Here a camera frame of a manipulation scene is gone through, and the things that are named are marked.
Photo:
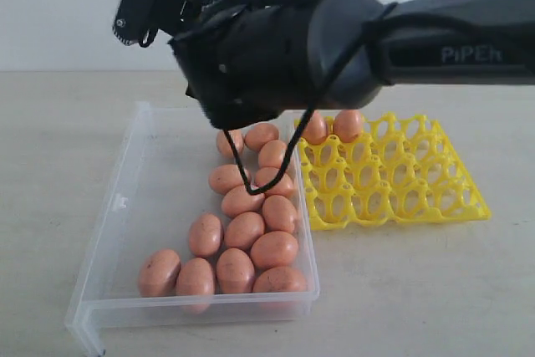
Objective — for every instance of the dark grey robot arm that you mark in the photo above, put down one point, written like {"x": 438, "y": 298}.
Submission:
{"x": 247, "y": 61}

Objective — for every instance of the clear plastic storage box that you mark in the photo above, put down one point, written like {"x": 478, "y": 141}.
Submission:
{"x": 159, "y": 187}

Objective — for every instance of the yellow plastic egg tray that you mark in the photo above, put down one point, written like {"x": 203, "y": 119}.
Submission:
{"x": 397, "y": 171}

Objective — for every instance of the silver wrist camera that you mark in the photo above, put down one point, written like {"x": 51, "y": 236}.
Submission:
{"x": 139, "y": 21}

